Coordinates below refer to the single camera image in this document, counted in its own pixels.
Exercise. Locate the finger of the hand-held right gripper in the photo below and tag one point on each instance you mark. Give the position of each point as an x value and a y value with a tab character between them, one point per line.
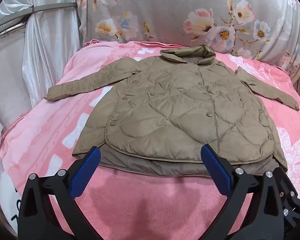
291	201

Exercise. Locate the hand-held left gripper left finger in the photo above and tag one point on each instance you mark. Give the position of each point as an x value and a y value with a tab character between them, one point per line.
86	172

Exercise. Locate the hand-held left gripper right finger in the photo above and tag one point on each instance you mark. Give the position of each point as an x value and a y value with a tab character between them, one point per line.
216	172

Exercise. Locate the tan quilted jacket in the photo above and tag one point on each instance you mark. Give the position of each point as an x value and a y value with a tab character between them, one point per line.
177	110

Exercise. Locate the pink blanket with white print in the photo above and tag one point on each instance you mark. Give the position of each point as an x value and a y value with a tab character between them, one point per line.
130	205

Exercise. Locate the white satin curtain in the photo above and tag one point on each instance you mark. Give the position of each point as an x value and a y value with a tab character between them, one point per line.
47	60

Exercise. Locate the grey floral bed sheet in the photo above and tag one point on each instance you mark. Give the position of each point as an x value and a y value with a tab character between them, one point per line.
165	10

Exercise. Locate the curved metal rail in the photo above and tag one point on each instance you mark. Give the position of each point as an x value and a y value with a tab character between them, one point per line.
52	7

